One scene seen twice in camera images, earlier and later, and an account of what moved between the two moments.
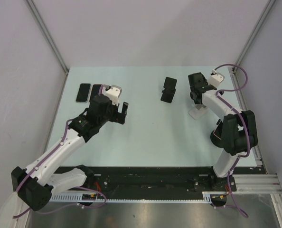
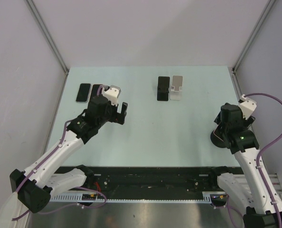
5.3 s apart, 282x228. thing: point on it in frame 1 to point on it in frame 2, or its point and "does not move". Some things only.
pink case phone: (95, 91) does not move
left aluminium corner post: (48, 35) does not move
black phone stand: (168, 92) to (163, 87)
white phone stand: (196, 114) to (175, 92)
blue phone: (83, 92) does not move
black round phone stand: (216, 140) does not move
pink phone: (218, 131) does not move
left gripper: (118, 117) does not move
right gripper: (206, 80) to (247, 123)
